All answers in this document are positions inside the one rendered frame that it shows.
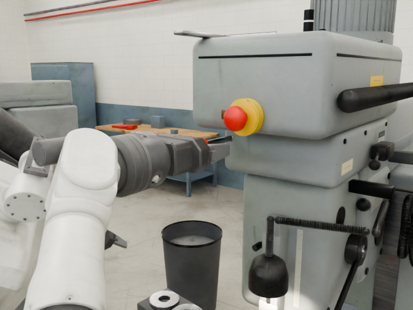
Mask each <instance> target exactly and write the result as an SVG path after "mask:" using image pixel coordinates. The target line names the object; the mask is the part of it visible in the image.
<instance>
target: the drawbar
mask: <svg viewBox="0 0 413 310"><path fill-rule="evenodd" d="M313 19H314V9H307V10H304V20H313ZM305 31H313V22H304V24H303V32H305Z"/></svg>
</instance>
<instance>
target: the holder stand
mask: <svg viewBox="0 0 413 310"><path fill-rule="evenodd" d="M137 310H203V309H202V308H200V307H198V306H196V305H195V304H193V303H191V302H190V301H188V300H186V299H185V298H183V297H181V296H179V295H178V294H176V293H175V292H173V291H171V290H170V289H168V288H166V289H164V290H162V291H159V292H157V293H155V294H153V295H152V296H150V297H148V298H146V299H145V300H143V301H140V302H139V303H137Z"/></svg>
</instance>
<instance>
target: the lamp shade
mask: <svg viewBox="0 0 413 310"><path fill-rule="evenodd" d="M288 281H289V274H288V270H287V268H286V264H285V261H284V260H283V259H282V258H280V257H279V256H277V255H275V254H273V256H272V257H267V256H266V254H265V253H263V254H261V255H259V256H256V257H255V258H254V259H253V261H252V264H251V266H250V269H249V271H248V288H249V290H250V291H251V292H252V293H253V294H255V295H257V296H260V297H263V298H279V297H281V296H284V295H285V294H286V293H287V292H288Z"/></svg>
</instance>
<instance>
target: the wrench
mask: <svg viewBox="0 0 413 310"><path fill-rule="evenodd" d="M173 34H174V35H178V36H189V37H195V38H220V37H230V36H225V35H219V34H210V33H201V32H196V31H187V30H176V31H174V32H173Z"/></svg>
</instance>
